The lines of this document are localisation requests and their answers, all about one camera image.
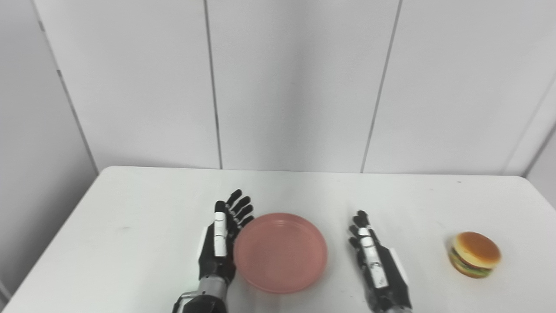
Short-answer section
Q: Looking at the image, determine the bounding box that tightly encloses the toy hamburger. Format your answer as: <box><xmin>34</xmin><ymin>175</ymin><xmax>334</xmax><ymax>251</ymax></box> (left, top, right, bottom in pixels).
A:
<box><xmin>448</xmin><ymin>232</ymin><xmax>502</xmax><ymax>279</ymax></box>

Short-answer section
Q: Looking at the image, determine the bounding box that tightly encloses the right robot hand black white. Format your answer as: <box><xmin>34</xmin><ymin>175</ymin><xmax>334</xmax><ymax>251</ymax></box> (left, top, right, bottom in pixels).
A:
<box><xmin>347</xmin><ymin>210</ymin><xmax>413</xmax><ymax>313</ymax></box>

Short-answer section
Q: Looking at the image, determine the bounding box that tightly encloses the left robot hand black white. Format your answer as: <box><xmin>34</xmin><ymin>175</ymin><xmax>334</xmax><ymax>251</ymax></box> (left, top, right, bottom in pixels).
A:
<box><xmin>198</xmin><ymin>189</ymin><xmax>255</xmax><ymax>285</ymax></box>

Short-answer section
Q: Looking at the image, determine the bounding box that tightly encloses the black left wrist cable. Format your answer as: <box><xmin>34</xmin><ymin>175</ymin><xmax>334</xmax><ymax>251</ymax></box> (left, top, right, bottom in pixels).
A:
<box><xmin>172</xmin><ymin>291</ymin><xmax>199</xmax><ymax>313</ymax></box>

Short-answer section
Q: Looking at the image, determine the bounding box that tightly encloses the pink round plate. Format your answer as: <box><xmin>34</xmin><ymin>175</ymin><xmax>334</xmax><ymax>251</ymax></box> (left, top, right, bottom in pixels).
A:
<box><xmin>233</xmin><ymin>213</ymin><xmax>328</xmax><ymax>295</ymax></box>

